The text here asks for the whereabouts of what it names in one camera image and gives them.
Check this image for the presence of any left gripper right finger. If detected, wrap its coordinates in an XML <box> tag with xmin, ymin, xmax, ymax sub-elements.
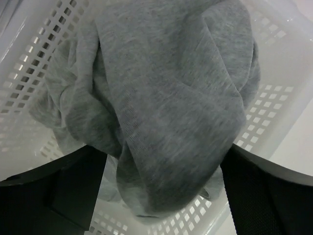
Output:
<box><xmin>221</xmin><ymin>144</ymin><xmax>313</xmax><ymax>235</ymax></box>

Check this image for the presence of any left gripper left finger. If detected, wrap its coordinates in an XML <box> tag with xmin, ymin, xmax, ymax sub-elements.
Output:
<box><xmin>0</xmin><ymin>146</ymin><xmax>107</xmax><ymax>235</ymax></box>

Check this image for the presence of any grey tank top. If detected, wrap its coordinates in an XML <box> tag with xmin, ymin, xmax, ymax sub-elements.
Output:
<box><xmin>29</xmin><ymin>38</ymin><xmax>122</xmax><ymax>202</ymax></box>
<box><xmin>91</xmin><ymin>0</ymin><xmax>261</xmax><ymax>218</ymax></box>

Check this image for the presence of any white plastic basket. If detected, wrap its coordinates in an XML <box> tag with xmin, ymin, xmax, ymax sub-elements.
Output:
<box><xmin>0</xmin><ymin>0</ymin><xmax>313</xmax><ymax>235</ymax></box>

